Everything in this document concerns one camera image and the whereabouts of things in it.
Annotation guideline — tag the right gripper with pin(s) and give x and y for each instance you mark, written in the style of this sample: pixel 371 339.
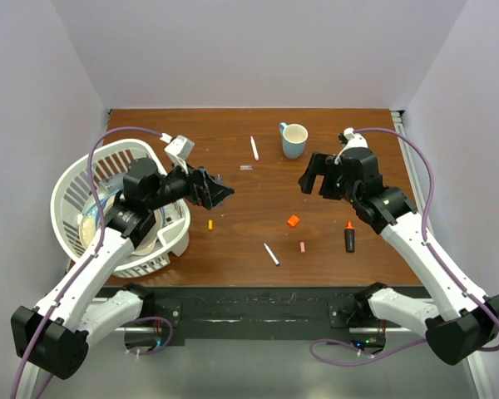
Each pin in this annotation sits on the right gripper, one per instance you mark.
pixel 320 165

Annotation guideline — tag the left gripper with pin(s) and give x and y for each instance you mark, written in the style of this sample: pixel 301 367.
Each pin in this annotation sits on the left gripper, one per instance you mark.
pixel 201 188

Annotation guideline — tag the orange highlighter cap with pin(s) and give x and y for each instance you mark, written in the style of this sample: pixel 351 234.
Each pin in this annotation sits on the orange highlighter cap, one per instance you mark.
pixel 293 221

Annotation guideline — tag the black orange highlighter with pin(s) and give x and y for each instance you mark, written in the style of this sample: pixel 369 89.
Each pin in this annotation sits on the black orange highlighter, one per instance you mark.
pixel 349 238

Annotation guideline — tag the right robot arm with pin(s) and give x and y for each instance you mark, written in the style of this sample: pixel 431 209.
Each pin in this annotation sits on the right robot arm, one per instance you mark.
pixel 462 318

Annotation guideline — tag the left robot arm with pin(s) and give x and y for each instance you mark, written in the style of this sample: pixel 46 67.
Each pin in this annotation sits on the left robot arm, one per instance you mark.
pixel 58 332

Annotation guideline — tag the white pink-tip pen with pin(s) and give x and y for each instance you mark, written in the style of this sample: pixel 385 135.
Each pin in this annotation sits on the white pink-tip pen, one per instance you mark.
pixel 254 148

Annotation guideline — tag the white purple-tip pen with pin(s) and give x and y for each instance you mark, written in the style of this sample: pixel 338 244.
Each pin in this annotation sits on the white purple-tip pen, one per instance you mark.
pixel 271 254

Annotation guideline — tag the light blue mug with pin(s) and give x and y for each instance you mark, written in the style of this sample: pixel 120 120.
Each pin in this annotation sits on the light blue mug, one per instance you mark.
pixel 294 138

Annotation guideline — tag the white laundry basket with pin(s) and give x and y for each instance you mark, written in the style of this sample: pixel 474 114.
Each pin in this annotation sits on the white laundry basket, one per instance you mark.
pixel 109 163

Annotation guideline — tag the stacked plates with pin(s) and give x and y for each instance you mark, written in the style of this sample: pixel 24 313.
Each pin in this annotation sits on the stacked plates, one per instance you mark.
pixel 90 222

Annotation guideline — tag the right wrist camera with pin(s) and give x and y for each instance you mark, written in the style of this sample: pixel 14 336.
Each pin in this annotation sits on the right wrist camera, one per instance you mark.
pixel 350 139

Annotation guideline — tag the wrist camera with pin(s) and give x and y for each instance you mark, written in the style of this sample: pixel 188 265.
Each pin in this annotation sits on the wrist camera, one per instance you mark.
pixel 350 139
pixel 179 148

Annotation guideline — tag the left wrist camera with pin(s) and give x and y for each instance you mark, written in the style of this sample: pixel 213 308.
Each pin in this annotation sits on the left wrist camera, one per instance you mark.
pixel 179 148

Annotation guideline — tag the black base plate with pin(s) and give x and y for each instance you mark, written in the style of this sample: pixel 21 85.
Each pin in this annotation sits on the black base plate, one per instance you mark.
pixel 178 314

